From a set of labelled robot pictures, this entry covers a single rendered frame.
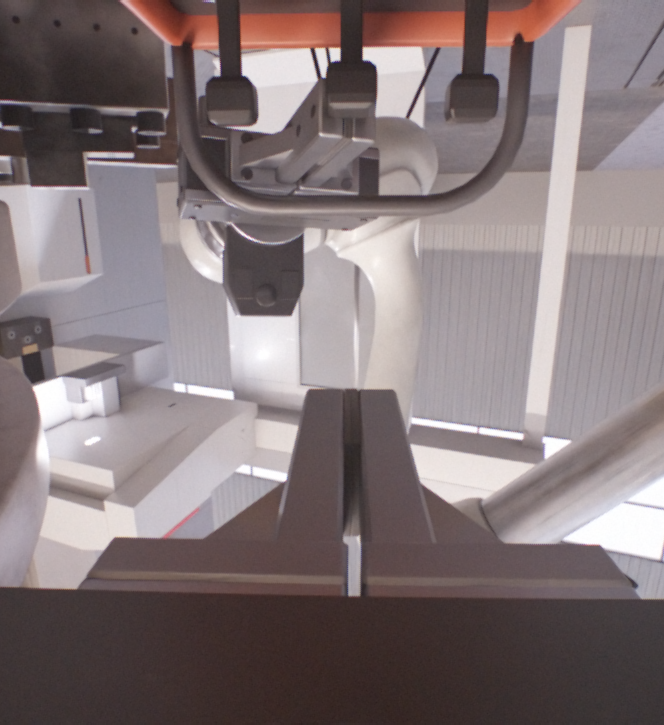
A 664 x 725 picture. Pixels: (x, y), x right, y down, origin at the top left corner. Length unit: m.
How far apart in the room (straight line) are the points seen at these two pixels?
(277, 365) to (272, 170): 3.35
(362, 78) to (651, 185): 13.34
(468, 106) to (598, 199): 13.18
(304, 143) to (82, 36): 1.11
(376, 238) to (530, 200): 12.88
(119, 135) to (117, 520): 2.07
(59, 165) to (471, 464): 2.65
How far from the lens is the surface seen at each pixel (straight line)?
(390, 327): 0.57
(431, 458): 3.32
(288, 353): 3.58
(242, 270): 0.39
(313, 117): 0.26
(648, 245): 13.61
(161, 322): 5.82
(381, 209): 0.31
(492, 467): 3.27
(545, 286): 3.16
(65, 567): 3.70
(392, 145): 0.57
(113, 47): 1.35
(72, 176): 1.44
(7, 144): 2.41
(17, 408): 2.00
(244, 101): 0.26
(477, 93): 0.26
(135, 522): 2.91
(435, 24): 0.33
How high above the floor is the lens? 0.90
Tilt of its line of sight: 16 degrees up
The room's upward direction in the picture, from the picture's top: 180 degrees clockwise
